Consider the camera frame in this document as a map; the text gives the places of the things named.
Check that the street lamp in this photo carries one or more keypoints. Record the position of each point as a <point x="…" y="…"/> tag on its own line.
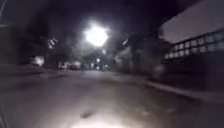
<point x="96" y="35"/>

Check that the dark tree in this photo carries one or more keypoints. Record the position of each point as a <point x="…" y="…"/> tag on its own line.
<point x="145" y="50"/>

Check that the grey asphalt road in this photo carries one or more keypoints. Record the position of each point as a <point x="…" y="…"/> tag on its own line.
<point x="93" y="100"/>

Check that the pale kerb strip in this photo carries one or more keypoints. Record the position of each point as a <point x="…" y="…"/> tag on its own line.
<point x="186" y="92"/>

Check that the long building with window grid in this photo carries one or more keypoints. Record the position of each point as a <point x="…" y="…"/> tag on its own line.
<point x="195" y="46"/>

